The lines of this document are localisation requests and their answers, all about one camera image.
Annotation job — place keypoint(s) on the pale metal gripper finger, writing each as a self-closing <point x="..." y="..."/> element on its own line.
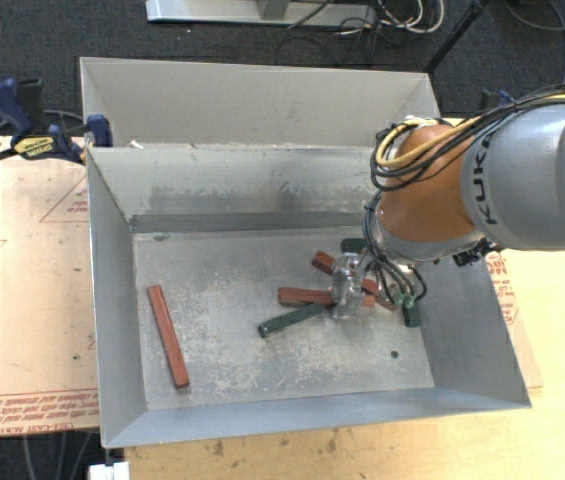
<point x="355" y="304"/>
<point x="338" y="305"/>

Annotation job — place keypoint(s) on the dark green flat block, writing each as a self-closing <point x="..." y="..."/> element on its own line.
<point x="353" y="244"/>
<point x="411" y="314"/>
<point x="289" y="320"/>

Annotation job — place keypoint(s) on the red-brown flat block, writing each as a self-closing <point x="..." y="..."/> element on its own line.
<point x="323" y="262"/>
<point x="168" y="335"/>
<point x="304" y="296"/>

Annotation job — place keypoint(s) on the grey metal bin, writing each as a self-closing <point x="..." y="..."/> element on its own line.
<point x="262" y="358"/>

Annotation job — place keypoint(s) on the brown cardboard board red print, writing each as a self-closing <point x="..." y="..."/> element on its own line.
<point x="42" y="278"/>

